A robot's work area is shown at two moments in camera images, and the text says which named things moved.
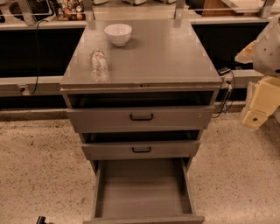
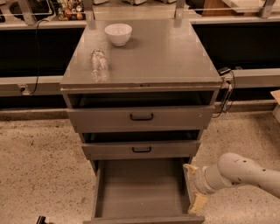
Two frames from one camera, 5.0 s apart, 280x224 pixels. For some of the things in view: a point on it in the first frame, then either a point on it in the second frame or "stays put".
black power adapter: [223, 71] stays put
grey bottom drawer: [143, 191] stays put
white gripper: [269, 55] → [199, 179]
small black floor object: [41, 220] stays put
